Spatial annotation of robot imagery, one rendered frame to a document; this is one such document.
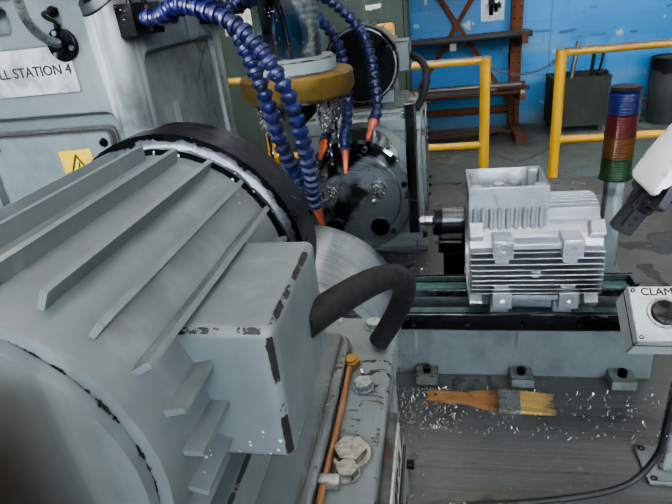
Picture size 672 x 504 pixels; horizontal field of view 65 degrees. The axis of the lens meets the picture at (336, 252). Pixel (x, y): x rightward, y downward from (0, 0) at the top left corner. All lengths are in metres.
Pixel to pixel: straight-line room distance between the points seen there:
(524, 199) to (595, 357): 0.31
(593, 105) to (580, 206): 4.84
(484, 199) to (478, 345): 0.26
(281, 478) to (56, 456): 0.16
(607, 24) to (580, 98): 0.82
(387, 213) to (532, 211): 0.38
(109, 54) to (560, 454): 0.84
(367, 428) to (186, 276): 0.19
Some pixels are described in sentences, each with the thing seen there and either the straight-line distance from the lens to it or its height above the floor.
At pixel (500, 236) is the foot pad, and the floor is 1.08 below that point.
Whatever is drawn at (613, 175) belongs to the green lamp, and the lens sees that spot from 1.24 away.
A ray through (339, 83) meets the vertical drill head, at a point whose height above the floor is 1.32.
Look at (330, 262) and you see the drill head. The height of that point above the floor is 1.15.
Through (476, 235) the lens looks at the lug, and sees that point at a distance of 0.86.
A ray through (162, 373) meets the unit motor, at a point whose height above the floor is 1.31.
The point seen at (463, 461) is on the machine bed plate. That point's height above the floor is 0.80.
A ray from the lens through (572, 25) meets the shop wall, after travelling 6.08.
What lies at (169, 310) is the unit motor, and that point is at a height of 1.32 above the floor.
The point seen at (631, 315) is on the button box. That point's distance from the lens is 0.72.
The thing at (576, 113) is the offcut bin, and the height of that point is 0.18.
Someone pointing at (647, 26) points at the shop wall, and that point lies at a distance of 6.27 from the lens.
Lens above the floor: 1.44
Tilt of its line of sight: 26 degrees down
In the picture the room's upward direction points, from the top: 7 degrees counter-clockwise
